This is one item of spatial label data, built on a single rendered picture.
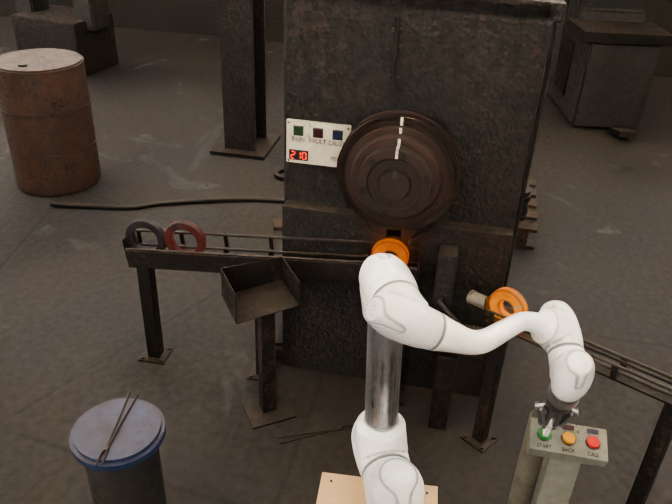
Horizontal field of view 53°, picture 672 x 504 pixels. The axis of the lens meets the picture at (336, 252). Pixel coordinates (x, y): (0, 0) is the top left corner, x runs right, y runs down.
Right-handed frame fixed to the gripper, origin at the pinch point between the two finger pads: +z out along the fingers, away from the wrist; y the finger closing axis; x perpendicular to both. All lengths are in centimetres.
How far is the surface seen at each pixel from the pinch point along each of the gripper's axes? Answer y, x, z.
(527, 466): 0.0, -1.2, 34.1
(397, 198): 59, -73, -18
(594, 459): -15.3, 5.4, 5.1
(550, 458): -3.0, 5.5, 9.8
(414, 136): 55, -88, -36
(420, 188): 51, -76, -21
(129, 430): 137, 19, 16
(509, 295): 13, -54, 7
